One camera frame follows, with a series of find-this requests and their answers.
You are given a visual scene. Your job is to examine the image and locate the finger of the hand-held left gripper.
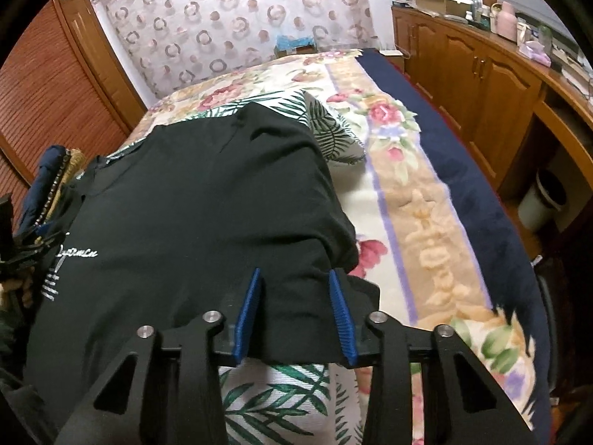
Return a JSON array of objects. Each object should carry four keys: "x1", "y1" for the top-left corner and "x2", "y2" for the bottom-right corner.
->
[{"x1": 13, "y1": 229, "x2": 62, "y2": 267}]

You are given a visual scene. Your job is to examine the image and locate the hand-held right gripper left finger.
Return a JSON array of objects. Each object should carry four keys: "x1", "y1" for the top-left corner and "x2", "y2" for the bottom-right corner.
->
[{"x1": 56, "y1": 268, "x2": 265, "y2": 445}]

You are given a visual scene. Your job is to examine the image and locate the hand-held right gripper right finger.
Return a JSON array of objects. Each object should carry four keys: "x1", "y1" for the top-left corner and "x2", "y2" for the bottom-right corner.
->
[{"x1": 328, "y1": 269, "x2": 540, "y2": 445}]

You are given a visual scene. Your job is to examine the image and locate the black t-shirt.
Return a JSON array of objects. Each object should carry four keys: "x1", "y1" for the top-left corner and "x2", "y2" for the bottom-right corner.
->
[{"x1": 23, "y1": 102, "x2": 381, "y2": 392}]

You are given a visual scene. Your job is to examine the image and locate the navy folded cloth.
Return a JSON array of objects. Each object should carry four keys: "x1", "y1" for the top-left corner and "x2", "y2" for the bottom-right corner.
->
[{"x1": 19, "y1": 145, "x2": 89, "y2": 242}]

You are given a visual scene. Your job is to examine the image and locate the yellow patterned cushion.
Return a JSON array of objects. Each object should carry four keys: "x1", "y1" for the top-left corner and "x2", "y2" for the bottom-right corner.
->
[{"x1": 46, "y1": 148, "x2": 86, "y2": 214}]

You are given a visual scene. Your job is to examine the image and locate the floral blanket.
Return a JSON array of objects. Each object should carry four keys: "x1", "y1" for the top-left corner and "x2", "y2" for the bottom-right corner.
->
[{"x1": 148, "y1": 49, "x2": 538, "y2": 445}]

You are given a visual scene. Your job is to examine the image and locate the wooden louvre wardrobe door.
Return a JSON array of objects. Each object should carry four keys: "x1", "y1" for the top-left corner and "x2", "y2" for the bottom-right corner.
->
[{"x1": 0, "y1": 0, "x2": 149, "y2": 223}]

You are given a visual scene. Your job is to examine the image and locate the leaf print bed sheet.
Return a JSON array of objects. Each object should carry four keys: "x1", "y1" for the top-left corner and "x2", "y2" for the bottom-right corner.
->
[{"x1": 106, "y1": 89, "x2": 367, "y2": 445}]

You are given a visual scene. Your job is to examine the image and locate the navy bed cover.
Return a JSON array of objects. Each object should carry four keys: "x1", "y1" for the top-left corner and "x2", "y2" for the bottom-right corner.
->
[{"x1": 359, "y1": 49, "x2": 552, "y2": 445}]

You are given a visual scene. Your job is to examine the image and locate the white trash bin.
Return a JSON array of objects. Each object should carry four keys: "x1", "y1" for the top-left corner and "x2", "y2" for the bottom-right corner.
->
[{"x1": 516, "y1": 169, "x2": 568, "y2": 233}]

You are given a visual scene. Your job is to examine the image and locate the blue box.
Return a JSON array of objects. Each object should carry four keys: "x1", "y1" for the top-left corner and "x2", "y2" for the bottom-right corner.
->
[{"x1": 273, "y1": 34, "x2": 318, "y2": 56}]

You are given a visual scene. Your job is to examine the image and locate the circle pattern curtain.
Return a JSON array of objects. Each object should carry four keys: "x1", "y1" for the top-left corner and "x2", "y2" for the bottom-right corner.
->
[{"x1": 90, "y1": 0, "x2": 378, "y2": 98}]

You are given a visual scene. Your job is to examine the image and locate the wooden cabinet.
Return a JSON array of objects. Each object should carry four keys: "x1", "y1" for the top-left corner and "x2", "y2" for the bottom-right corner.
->
[{"x1": 391, "y1": 4, "x2": 593, "y2": 260}]

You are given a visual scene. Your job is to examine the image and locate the purple tissue pack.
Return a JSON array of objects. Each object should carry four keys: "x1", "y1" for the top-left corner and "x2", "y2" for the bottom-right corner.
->
[{"x1": 519, "y1": 41, "x2": 552, "y2": 66}]

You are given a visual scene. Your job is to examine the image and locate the cardboard box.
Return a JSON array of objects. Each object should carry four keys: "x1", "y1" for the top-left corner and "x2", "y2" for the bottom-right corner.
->
[{"x1": 412, "y1": 0, "x2": 468, "y2": 17}]

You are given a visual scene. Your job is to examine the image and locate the pink thermos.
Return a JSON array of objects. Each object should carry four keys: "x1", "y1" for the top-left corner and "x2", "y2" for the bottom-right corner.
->
[{"x1": 493, "y1": 0, "x2": 517, "y2": 40}]

